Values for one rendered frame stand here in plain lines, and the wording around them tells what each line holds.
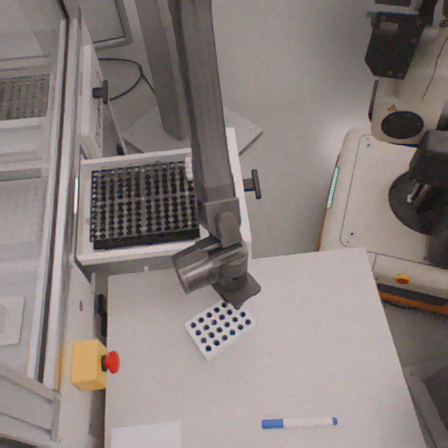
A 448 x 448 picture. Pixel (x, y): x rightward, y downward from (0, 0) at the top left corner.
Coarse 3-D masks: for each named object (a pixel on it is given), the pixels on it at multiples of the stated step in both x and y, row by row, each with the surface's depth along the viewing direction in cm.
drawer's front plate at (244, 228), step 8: (232, 128) 102; (232, 136) 101; (232, 144) 100; (232, 152) 99; (232, 160) 98; (232, 168) 97; (240, 176) 96; (240, 184) 95; (240, 192) 94; (240, 200) 93; (240, 208) 92; (248, 224) 90; (248, 232) 89; (248, 240) 89; (248, 256) 94; (248, 264) 98
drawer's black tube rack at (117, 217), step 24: (120, 168) 103; (144, 168) 102; (168, 168) 102; (96, 192) 100; (120, 192) 103; (144, 192) 99; (168, 192) 99; (192, 192) 98; (96, 216) 97; (120, 216) 100; (144, 216) 96; (168, 216) 96; (192, 216) 99; (96, 240) 94; (120, 240) 97; (144, 240) 97; (168, 240) 97
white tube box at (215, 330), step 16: (224, 304) 98; (192, 320) 95; (208, 320) 95; (224, 320) 95; (240, 320) 95; (192, 336) 94; (208, 336) 95; (224, 336) 95; (240, 336) 94; (208, 352) 92
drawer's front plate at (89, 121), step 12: (84, 48) 118; (84, 60) 115; (96, 60) 122; (84, 72) 113; (96, 72) 120; (84, 84) 111; (96, 84) 119; (84, 96) 110; (84, 108) 108; (96, 108) 115; (84, 120) 106; (96, 120) 114; (84, 132) 104; (96, 144) 110; (96, 156) 111
